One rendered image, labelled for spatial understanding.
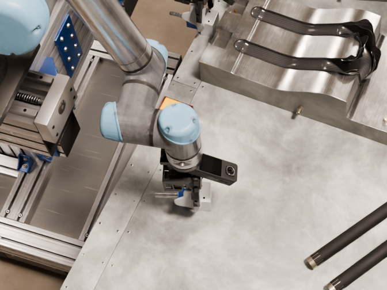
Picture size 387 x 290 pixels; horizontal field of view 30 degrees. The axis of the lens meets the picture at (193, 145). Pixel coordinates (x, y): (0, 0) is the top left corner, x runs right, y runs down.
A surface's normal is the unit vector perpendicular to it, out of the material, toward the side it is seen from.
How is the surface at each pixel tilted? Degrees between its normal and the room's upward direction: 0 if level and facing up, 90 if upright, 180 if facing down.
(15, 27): 86
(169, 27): 0
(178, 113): 0
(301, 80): 28
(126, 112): 0
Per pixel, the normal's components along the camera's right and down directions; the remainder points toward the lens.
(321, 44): -0.49, -0.56
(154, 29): -0.07, -0.46
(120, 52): 0.13, 0.82
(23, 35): -0.11, 0.84
